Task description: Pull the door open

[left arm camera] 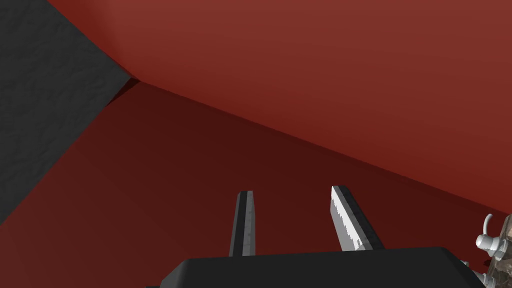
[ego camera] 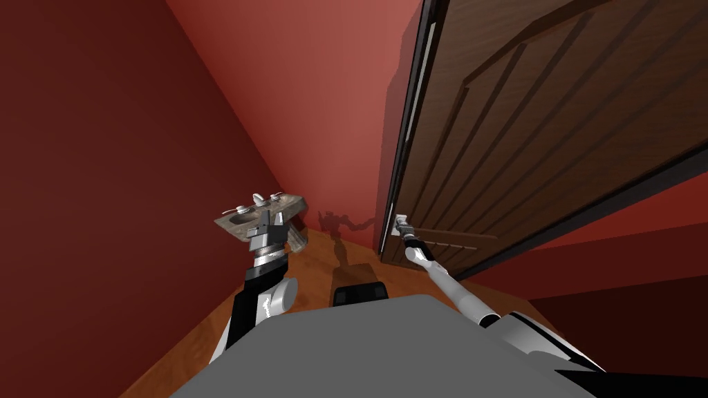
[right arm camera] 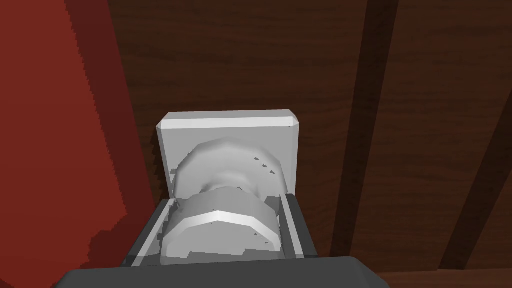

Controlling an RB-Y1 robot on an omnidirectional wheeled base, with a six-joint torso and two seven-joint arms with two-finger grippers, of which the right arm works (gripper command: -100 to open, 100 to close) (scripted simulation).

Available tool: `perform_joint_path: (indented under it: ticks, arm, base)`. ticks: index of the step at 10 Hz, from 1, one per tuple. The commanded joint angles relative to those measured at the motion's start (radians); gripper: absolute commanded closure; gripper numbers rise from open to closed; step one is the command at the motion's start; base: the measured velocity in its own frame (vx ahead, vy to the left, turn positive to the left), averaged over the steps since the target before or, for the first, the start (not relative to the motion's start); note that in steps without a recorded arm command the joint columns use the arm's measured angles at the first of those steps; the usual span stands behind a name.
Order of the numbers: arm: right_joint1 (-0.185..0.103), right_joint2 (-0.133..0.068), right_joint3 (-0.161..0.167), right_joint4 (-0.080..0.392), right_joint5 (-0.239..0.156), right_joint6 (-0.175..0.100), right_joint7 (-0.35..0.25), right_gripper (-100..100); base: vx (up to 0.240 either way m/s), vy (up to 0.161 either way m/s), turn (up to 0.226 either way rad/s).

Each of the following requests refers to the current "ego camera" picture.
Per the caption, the stone sink with silver taps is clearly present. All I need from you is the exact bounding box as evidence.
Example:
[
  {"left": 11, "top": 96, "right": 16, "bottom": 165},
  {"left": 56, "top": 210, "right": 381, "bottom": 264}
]
[{"left": 214, "top": 191, "right": 310, "bottom": 255}]

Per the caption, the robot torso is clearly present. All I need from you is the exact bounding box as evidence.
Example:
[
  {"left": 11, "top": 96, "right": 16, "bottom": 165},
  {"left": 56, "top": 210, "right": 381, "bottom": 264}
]
[{"left": 168, "top": 281, "right": 599, "bottom": 398}]

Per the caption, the dark brown wooden door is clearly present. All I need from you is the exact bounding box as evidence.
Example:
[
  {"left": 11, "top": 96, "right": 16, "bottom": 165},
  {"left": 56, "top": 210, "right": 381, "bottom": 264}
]
[{"left": 378, "top": 0, "right": 708, "bottom": 281}]

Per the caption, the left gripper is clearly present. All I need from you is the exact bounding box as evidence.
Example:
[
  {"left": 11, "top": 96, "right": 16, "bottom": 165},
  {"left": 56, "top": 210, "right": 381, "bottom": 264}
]
[{"left": 246, "top": 209, "right": 288, "bottom": 251}]

